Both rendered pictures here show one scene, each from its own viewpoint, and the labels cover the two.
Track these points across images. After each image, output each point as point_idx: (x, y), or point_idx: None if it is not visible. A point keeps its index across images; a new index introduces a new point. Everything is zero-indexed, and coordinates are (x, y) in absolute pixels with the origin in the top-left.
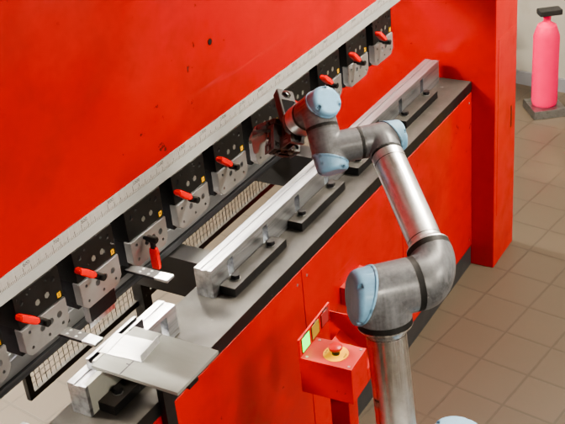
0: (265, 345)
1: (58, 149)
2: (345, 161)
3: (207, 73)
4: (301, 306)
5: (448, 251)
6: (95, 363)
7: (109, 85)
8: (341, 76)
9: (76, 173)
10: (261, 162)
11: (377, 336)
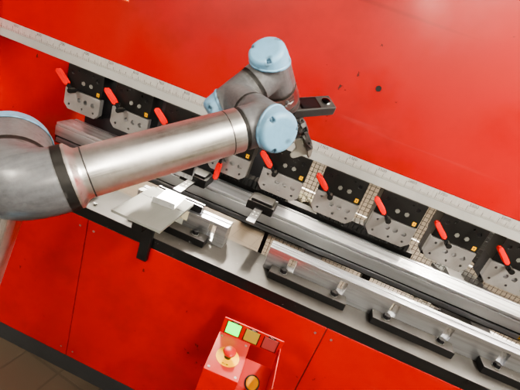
0: (254, 325)
1: (193, 29)
2: (217, 108)
3: (358, 110)
4: (309, 351)
5: (25, 168)
6: (154, 187)
7: (257, 27)
8: None
9: (197, 58)
10: (369, 233)
11: None
